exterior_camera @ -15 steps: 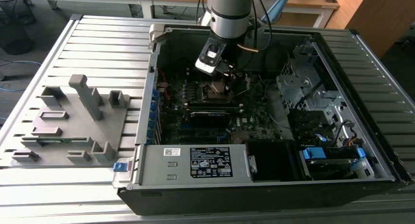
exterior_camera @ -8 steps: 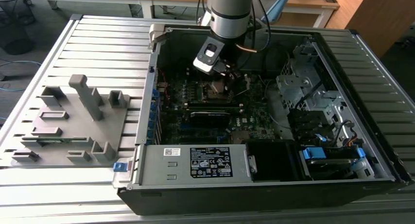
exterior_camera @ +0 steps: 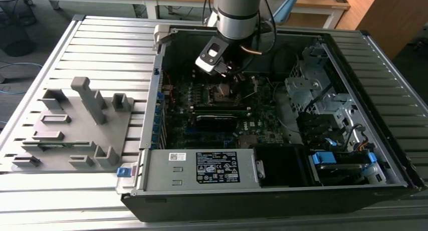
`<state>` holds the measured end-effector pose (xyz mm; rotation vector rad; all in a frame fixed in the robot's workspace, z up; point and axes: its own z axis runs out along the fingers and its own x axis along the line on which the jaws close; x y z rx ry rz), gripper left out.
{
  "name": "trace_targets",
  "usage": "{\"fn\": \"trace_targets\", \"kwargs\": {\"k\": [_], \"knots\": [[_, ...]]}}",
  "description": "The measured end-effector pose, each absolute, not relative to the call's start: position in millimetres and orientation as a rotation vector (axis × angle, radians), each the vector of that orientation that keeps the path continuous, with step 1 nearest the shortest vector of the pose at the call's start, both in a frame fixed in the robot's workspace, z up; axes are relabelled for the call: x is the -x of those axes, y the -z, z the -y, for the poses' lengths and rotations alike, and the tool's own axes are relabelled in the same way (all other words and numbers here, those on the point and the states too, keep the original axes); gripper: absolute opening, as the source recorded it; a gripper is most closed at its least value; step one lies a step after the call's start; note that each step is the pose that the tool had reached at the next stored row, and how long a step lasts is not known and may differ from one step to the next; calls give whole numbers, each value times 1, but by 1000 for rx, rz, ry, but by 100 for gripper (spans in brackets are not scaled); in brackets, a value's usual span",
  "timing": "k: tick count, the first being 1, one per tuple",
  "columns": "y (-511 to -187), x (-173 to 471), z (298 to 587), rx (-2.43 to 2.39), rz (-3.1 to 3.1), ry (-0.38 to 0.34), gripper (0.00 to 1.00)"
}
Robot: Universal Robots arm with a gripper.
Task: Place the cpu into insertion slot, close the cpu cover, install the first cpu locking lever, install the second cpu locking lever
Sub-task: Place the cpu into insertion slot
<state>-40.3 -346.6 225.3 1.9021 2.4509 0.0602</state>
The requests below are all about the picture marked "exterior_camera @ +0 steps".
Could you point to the silver power supply unit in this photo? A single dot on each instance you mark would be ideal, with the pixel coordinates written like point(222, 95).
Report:
point(160, 171)

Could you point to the black plastic bracket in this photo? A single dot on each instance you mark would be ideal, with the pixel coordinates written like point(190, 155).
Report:
point(318, 125)

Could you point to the black open PC case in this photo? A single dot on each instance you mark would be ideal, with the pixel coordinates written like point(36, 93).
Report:
point(234, 208)

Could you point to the black waste bin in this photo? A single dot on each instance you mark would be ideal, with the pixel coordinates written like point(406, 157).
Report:
point(18, 45)

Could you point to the black hard disk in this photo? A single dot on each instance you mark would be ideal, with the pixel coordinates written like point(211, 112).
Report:
point(338, 174)

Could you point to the thin metal locking lever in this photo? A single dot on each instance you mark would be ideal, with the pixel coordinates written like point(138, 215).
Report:
point(251, 93)

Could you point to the grey parts rack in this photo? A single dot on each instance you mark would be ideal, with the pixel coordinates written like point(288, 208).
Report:
point(83, 130)

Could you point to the CPU socket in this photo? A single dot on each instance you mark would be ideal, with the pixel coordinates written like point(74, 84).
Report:
point(214, 102)

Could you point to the blue plastic clip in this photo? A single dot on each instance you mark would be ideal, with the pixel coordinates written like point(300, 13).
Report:
point(372, 157)

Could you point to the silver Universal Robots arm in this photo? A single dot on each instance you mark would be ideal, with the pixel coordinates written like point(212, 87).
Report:
point(235, 15)

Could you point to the brown chipset heatsink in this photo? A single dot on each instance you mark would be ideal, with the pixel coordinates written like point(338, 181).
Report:
point(248, 140)

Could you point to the green motherboard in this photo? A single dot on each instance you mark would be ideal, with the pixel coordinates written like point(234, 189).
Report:
point(264, 115)

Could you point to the silver disk bay cage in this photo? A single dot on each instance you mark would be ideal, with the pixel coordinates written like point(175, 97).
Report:
point(300, 87)

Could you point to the blue disk carrier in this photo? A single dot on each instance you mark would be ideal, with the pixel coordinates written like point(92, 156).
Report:
point(323, 157)

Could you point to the blue case latch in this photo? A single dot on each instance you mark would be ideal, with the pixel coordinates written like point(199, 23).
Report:
point(123, 172)

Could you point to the black graphics card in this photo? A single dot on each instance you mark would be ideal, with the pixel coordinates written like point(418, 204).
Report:
point(215, 123)

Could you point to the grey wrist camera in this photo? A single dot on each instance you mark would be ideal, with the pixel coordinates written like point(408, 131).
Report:
point(208, 58)

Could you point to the wooden cabinet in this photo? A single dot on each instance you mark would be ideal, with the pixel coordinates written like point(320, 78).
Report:
point(395, 20)

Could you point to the green RAM stick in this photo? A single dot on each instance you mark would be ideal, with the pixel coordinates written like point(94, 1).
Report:
point(54, 145)

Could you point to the square CPU chip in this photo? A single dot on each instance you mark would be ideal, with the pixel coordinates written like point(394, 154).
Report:
point(226, 88)

